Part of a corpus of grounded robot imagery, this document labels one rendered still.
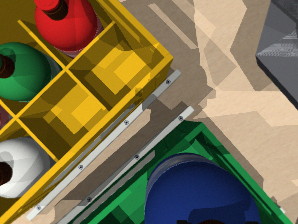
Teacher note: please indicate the yellow crate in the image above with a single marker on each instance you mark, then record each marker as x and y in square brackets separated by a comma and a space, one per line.
[93, 94]

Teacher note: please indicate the red bottle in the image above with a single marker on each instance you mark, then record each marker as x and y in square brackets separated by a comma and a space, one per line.
[68, 25]
[5, 117]

